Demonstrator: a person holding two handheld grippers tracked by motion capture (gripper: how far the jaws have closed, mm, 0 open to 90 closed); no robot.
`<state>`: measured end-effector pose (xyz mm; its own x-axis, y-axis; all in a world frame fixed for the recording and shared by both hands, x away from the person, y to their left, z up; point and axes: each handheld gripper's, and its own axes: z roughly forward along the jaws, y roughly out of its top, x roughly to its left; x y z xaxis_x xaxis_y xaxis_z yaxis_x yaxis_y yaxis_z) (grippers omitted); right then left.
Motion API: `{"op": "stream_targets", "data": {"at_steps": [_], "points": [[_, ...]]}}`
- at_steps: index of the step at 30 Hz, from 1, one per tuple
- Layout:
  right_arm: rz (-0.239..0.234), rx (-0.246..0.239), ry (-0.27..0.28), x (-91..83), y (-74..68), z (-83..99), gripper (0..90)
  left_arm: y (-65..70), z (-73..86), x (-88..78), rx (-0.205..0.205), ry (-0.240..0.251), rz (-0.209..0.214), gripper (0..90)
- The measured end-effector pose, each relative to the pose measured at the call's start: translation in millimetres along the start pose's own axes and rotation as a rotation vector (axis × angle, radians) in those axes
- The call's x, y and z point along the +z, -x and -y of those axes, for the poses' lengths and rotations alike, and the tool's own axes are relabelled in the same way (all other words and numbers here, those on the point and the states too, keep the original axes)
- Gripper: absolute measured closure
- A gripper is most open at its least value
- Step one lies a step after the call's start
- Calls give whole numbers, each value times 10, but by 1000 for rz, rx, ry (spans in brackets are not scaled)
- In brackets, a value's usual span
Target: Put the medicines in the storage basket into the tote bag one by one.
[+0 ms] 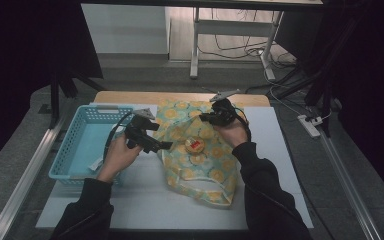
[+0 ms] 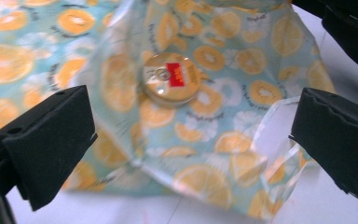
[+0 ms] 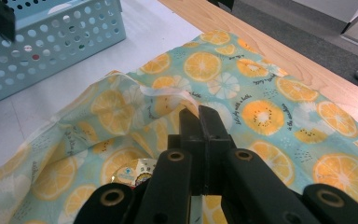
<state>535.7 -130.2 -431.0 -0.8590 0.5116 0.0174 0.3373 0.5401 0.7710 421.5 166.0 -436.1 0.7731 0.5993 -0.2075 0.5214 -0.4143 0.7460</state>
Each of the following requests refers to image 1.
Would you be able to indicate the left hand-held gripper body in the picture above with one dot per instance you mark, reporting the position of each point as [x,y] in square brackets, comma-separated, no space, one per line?
[140,128]

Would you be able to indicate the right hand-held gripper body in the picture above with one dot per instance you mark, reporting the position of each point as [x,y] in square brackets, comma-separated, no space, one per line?
[225,111]

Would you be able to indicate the round yellow tin red label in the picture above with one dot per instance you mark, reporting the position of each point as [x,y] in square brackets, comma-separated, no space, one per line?
[195,145]

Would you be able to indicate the lemon print tote bag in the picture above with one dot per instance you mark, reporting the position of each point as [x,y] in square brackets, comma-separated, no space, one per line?
[200,170]

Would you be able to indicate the blue plastic basket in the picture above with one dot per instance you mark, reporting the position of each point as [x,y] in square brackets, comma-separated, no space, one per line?
[80,146]

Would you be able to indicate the person's right hand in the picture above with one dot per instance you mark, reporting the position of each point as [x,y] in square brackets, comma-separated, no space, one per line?
[233,133]

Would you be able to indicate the person's left hand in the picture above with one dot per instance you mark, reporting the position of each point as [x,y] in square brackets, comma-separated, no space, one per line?
[118,156]

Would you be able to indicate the white table mat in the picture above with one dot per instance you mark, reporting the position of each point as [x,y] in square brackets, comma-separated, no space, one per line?
[146,200]

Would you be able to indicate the white power strip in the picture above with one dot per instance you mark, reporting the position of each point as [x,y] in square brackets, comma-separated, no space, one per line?
[308,126]

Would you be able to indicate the black metal stand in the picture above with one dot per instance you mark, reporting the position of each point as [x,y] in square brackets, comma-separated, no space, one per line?
[325,96]
[55,96]

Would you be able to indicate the dark curtain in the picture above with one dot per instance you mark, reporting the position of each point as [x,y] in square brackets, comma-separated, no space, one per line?
[20,50]
[370,83]

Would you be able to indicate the white desk frame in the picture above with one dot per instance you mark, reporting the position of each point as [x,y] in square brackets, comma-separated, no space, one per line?
[228,28]

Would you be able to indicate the aluminium rail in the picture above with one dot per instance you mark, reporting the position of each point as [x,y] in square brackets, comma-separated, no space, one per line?
[350,186]
[23,180]

